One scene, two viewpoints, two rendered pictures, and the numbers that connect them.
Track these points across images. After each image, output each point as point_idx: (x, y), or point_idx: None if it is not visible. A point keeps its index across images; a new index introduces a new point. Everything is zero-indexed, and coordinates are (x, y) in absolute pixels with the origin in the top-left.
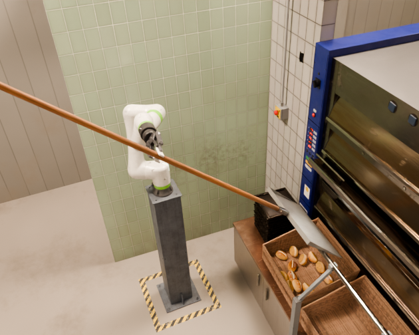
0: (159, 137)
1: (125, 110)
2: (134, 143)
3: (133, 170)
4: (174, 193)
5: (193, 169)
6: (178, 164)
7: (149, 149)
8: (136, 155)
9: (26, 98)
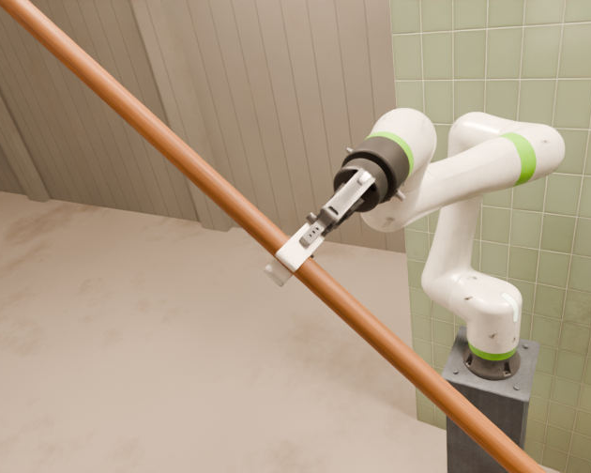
0: (348, 194)
1: (455, 124)
2: (203, 172)
3: (428, 277)
4: (511, 384)
5: (431, 382)
6: (363, 328)
7: (259, 218)
8: (447, 245)
9: None
